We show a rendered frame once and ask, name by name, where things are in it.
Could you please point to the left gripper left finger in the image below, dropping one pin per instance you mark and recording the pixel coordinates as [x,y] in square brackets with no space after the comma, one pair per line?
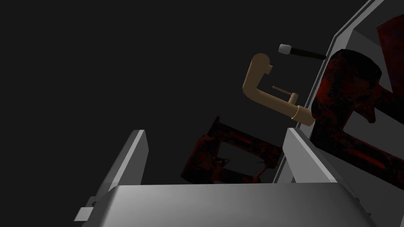
[129,160]

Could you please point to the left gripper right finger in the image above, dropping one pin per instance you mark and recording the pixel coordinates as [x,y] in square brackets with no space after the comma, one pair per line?
[307,162]

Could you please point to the tan kitchen faucet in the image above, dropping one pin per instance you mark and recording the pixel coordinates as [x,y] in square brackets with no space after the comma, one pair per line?
[271,100]

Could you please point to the dark red rusty cylinder object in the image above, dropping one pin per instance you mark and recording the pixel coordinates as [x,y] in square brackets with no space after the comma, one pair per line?
[345,83]

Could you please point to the black rod with white tip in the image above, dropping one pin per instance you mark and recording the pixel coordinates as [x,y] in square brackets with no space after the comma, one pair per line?
[304,53]

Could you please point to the dark red rusty frame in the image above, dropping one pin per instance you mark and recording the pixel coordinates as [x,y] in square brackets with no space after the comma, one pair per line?
[210,148]

